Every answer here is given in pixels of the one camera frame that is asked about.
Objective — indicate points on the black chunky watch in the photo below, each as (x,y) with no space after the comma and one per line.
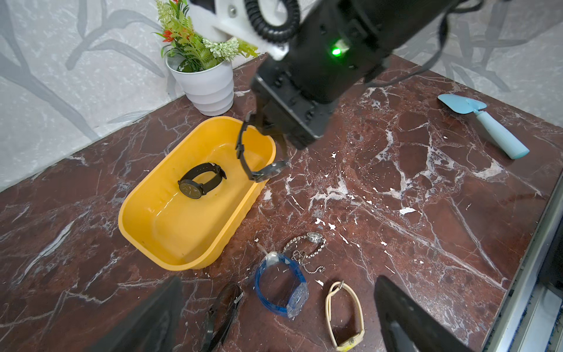
(220,317)

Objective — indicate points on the teal garden trowel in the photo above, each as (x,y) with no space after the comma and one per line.
(506,141)

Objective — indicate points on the aluminium front rail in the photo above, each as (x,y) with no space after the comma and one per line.
(530,317)

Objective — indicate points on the yellow plastic storage box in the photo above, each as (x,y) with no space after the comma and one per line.
(185,211)

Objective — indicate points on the beige strap watch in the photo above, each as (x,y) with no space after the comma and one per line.
(344,317)

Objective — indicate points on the thin dark strap watch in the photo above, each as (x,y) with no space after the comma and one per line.
(261,157)

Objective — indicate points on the potted artificial plant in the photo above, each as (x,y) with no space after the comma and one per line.
(201,67)

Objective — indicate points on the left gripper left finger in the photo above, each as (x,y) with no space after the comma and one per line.
(149,327)

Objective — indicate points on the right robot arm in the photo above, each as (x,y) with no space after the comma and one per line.
(271,25)

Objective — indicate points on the blue translucent watch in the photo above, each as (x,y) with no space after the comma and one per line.
(280,285)

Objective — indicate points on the silver chain watch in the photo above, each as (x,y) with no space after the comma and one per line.
(304,248)

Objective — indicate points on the black slim watch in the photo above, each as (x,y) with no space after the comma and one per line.
(201,180)

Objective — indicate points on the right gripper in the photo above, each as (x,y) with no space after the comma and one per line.
(338,43)

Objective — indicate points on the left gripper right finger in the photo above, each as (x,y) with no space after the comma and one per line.
(405,326)

